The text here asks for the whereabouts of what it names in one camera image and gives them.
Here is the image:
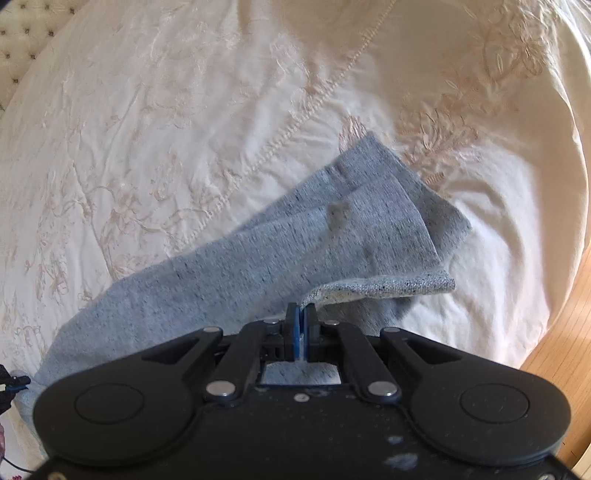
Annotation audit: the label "cream embroidered bedspread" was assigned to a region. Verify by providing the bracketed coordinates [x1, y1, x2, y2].
[0, 0, 591, 472]

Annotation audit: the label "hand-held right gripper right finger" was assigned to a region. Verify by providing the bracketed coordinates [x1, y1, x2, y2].
[304, 302, 460, 406]

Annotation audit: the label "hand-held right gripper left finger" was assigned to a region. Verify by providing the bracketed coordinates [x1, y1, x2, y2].
[140, 302, 302, 408]

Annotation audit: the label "cream tufted headboard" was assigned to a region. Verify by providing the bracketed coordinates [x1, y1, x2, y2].
[0, 13, 62, 110]

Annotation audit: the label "grey speckled pants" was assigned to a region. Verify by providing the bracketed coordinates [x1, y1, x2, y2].
[18, 131, 472, 435]

